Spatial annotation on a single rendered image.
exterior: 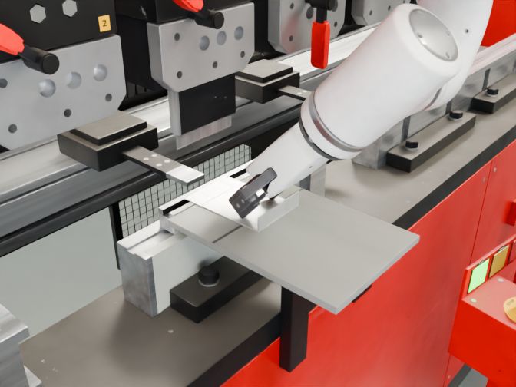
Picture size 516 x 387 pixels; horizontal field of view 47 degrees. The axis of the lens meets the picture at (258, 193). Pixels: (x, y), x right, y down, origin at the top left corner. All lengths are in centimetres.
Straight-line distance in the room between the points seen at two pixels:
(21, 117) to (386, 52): 33
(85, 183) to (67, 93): 42
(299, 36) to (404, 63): 30
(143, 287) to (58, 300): 153
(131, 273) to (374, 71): 42
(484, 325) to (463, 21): 54
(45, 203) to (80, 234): 170
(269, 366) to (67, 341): 27
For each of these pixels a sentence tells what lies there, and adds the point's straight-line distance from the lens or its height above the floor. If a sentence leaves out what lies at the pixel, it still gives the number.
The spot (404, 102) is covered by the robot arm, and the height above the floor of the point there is 120.
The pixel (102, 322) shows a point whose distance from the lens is 82.
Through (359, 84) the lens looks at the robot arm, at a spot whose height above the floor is 122.
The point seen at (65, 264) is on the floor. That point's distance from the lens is 249.
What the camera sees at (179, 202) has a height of 100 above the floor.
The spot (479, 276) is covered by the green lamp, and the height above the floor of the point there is 81.
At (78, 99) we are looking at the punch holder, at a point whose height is 120.
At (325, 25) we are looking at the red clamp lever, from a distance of 82.
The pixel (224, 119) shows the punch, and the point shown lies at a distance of 82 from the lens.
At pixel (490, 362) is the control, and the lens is 107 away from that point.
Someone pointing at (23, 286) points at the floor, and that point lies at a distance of 243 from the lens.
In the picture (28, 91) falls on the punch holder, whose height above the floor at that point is 122.
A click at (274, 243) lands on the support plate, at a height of 100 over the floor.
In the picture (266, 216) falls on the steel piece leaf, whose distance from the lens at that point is 74.
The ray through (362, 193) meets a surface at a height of 87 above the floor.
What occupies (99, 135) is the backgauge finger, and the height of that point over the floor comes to 103.
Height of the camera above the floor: 141
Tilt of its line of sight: 30 degrees down
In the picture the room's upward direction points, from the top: straight up
